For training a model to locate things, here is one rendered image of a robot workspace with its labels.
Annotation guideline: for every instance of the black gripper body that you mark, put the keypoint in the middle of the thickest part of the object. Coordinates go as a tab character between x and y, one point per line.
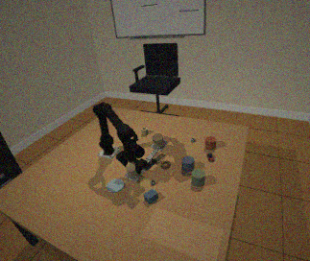
139	164

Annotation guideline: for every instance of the small blue block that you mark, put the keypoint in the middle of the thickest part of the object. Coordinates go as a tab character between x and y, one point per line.
150	196

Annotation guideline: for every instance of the tan cup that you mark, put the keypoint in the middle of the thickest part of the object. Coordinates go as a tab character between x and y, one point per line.
130	167
158	140

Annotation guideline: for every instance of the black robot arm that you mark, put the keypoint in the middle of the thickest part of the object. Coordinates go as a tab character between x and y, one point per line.
124	132

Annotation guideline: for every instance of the pale grey round disc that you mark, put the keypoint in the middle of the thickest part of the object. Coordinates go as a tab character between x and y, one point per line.
115	185

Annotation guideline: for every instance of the red round dish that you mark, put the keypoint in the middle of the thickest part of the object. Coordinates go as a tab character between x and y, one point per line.
210	143

